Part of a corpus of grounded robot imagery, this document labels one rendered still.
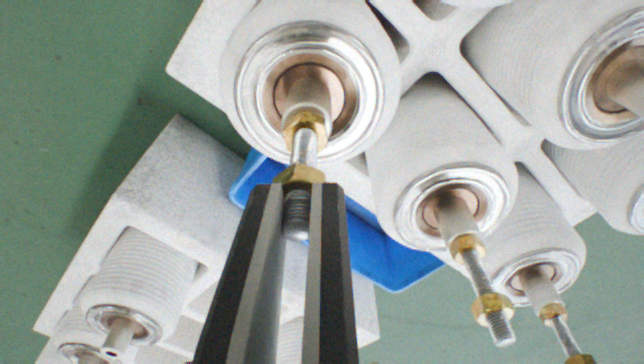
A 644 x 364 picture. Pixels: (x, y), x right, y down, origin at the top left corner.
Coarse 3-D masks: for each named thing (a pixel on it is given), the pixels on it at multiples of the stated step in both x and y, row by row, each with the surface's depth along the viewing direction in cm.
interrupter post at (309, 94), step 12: (300, 84) 15; (312, 84) 15; (324, 84) 16; (288, 96) 15; (300, 96) 14; (312, 96) 14; (324, 96) 15; (288, 108) 14; (300, 108) 14; (312, 108) 14; (324, 108) 14
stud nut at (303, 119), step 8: (304, 112) 13; (288, 120) 13; (296, 120) 13; (304, 120) 13; (312, 120) 13; (320, 120) 13; (288, 128) 13; (296, 128) 13; (304, 128) 13; (312, 128) 13; (320, 128) 13; (288, 136) 13; (320, 136) 13; (288, 144) 13; (320, 144) 13
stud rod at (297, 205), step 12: (300, 132) 13; (312, 132) 13; (300, 144) 12; (312, 144) 12; (300, 156) 11; (312, 156) 12; (300, 192) 10; (288, 204) 10; (300, 204) 9; (288, 216) 9; (300, 216) 9; (288, 228) 9; (300, 228) 9; (300, 240) 9
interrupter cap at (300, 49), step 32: (288, 32) 14; (320, 32) 14; (256, 64) 15; (288, 64) 15; (320, 64) 15; (352, 64) 15; (256, 96) 16; (352, 96) 16; (384, 96) 16; (256, 128) 17; (352, 128) 17; (288, 160) 18; (320, 160) 18
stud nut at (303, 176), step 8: (288, 168) 10; (296, 168) 10; (304, 168) 10; (312, 168) 10; (280, 176) 10; (288, 176) 10; (296, 176) 10; (304, 176) 10; (312, 176) 10; (320, 176) 10; (288, 184) 10; (296, 184) 10; (304, 184) 10; (288, 192) 10
